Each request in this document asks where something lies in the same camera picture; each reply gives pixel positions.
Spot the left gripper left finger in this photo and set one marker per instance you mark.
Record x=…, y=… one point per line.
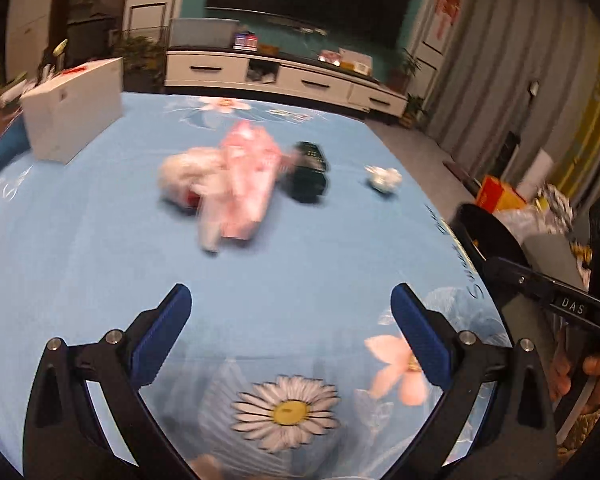
x=63, y=437

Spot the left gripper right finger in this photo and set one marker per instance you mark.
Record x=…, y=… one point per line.
x=493, y=420

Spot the beige knitted sleeve forearm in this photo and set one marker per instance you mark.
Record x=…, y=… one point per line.
x=577, y=434

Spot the black trash bin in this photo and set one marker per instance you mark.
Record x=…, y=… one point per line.
x=483, y=236

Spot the white plastic bag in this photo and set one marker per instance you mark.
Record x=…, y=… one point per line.
x=550, y=212

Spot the red yellow shopping bag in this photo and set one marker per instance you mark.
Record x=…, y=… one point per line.
x=495, y=195

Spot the grey curtain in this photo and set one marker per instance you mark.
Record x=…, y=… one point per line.
x=530, y=68

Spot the crumpled white tissue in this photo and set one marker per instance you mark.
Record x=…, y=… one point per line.
x=383, y=180

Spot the red cardboard box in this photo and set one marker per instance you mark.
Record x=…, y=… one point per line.
x=188, y=199

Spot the pink plastic bag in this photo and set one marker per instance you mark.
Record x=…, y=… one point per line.
x=235, y=181

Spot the potted plant by cabinet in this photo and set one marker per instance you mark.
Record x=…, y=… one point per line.
x=402, y=75

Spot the blue floral table cloth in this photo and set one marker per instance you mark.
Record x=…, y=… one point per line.
x=289, y=365

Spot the dark crumpled wrapper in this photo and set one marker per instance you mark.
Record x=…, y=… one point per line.
x=304, y=173

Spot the white storage box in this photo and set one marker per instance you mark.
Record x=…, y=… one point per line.
x=64, y=114

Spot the red chinese knot right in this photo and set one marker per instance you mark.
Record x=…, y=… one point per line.
x=446, y=12

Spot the white tv cabinet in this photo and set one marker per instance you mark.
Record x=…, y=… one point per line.
x=251, y=72

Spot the grey storage bin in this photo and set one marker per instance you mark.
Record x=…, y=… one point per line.
x=196, y=33

